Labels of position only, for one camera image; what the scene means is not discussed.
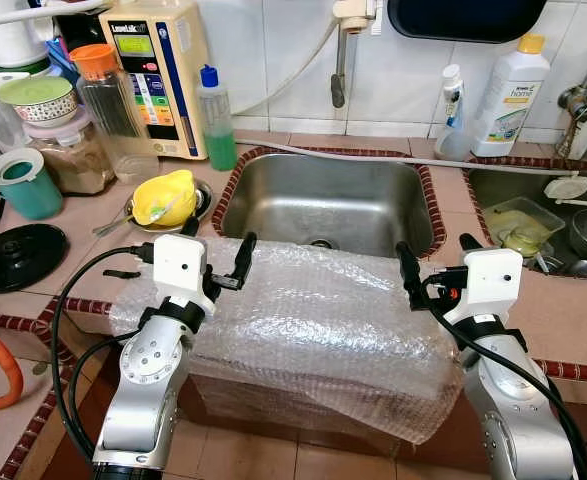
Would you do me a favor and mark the white detergent bottle yellow cap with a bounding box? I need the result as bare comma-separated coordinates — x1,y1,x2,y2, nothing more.
471,33,552,158

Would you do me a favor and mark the small glass jar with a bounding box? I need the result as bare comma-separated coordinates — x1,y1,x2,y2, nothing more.
503,228,544,257

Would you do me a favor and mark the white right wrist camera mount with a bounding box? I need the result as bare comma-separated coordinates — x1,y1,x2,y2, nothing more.
443,248,524,326

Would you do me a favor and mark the white electric kettle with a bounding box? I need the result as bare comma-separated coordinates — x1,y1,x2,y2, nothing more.
0,0,49,73

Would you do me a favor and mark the white sink strainer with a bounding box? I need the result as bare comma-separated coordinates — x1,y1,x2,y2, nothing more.
545,175,587,209

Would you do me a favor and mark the teal cup white lid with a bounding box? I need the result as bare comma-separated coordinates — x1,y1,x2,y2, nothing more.
0,148,64,221

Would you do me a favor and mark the round steel plate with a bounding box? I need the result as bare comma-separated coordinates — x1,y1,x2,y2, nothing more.
123,180,214,233

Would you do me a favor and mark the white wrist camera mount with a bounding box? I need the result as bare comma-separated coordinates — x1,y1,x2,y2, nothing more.
443,248,524,326
151,233,210,313

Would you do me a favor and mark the thin white water hose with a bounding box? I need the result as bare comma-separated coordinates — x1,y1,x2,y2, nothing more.
235,18,574,181

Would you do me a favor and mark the brown powder jar pink lid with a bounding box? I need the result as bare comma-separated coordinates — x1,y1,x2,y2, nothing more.
23,105,116,196

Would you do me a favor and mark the wall tap with lever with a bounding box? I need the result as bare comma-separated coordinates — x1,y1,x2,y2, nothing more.
330,0,379,109

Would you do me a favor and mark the patterned bowl green lid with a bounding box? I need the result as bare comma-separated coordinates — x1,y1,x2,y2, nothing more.
0,75,79,126

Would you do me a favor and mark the green soap bottle blue cap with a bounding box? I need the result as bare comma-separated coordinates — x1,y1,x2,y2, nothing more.
197,65,239,172

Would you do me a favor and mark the chrome sink faucet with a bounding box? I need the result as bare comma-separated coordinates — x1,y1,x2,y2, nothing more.
558,40,587,161

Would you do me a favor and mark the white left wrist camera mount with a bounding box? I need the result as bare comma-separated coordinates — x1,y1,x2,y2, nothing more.
151,233,210,313

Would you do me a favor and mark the stainless steel sink basin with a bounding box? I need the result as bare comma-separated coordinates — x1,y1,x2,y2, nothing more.
211,148,449,259
463,160,587,281

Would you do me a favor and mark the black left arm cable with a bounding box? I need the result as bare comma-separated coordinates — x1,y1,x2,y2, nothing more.
49,243,159,463

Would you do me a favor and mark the black round kettle base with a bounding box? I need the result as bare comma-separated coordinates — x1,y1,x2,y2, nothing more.
0,222,70,294

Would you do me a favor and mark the cream water ionizer machine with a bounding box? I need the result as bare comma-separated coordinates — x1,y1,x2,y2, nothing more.
98,0,212,161

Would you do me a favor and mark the white flexible sprayer hose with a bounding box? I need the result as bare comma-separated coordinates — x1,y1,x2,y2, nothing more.
0,0,109,28

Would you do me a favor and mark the black hanging pan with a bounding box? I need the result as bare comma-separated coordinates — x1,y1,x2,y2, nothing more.
386,0,549,44

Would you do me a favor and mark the small white pump bottle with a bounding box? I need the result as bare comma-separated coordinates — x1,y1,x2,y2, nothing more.
435,64,471,161

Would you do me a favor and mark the clear bubble wrap sheet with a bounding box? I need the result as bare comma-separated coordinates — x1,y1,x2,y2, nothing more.
108,235,469,446

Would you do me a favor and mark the clear plastic food container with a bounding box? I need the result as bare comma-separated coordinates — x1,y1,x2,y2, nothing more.
481,197,566,256

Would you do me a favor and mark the clear jar orange lid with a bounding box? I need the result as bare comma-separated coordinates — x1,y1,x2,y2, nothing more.
70,43,159,183

